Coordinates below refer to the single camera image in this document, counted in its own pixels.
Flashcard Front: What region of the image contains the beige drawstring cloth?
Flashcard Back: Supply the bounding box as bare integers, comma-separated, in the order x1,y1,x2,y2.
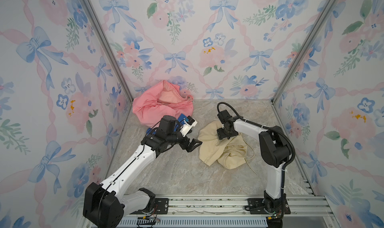
198,121,257,174

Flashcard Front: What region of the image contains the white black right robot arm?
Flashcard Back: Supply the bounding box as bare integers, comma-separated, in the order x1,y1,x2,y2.
217,118,296,219

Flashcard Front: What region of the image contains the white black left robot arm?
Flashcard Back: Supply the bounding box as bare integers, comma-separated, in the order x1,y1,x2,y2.
83,115,202,228

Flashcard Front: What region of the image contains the blue cloth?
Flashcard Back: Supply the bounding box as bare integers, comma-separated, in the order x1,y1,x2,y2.
146,114,189,134

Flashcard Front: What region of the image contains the pink cloth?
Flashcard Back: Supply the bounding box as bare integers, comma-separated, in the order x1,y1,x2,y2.
132,81,194,127

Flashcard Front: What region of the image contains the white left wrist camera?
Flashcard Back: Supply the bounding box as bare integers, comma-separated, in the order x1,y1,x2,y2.
180,116,198,137

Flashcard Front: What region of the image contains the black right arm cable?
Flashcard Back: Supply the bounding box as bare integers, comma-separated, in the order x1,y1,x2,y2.
216,101,297,172

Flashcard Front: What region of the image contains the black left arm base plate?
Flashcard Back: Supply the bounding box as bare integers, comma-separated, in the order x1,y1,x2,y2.
131,198,170,216

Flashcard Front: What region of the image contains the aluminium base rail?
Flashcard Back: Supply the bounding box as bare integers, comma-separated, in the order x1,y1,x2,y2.
116,195,339,228

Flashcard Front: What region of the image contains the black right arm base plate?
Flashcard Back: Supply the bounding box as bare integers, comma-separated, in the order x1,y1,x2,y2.
244,198,291,216

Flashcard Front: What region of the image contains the aluminium corner post left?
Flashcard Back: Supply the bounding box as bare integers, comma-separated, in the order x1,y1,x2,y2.
80,0,133,104

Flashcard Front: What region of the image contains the aluminium corner post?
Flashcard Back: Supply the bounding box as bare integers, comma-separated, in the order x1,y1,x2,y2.
80,0,133,104
271,0,338,105

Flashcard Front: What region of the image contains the aluminium corner post right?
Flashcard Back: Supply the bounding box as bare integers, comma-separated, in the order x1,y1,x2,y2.
271,0,338,105

